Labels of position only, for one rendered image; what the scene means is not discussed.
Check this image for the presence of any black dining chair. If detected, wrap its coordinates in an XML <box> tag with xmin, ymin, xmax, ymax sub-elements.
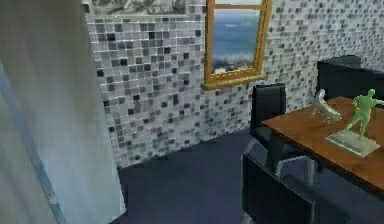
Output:
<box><xmin>240</xmin><ymin>152</ymin><xmax>316</xmax><ymax>224</ymax></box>
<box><xmin>315</xmin><ymin>55</ymin><xmax>384</xmax><ymax>101</ymax></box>
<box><xmin>249</xmin><ymin>83</ymin><xmax>288</xmax><ymax>148</ymax></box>

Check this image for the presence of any wooden framed window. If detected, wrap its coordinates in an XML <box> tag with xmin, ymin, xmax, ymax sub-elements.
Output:
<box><xmin>201</xmin><ymin>0</ymin><xmax>274</xmax><ymax>92</ymax></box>

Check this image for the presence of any brown wooden table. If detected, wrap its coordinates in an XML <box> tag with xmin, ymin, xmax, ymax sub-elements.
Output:
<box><xmin>261</xmin><ymin>95</ymin><xmax>384</xmax><ymax>201</ymax></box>

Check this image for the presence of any white fridge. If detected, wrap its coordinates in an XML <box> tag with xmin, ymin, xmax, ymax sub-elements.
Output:
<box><xmin>0</xmin><ymin>0</ymin><xmax>127</xmax><ymax>224</ymax></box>

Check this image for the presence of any clear glass pitcher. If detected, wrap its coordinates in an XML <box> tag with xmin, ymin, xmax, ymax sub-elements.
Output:
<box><xmin>311</xmin><ymin>88</ymin><xmax>344</xmax><ymax>124</ymax></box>

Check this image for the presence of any green figure statue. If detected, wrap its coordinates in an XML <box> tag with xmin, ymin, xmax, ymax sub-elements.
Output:
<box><xmin>324</xmin><ymin>88</ymin><xmax>384</xmax><ymax>158</ymax></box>

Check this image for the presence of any grey framed wall picture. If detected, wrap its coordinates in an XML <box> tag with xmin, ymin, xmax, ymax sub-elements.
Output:
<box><xmin>89</xmin><ymin>0</ymin><xmax>190</xmax><ymax>18</ymax></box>

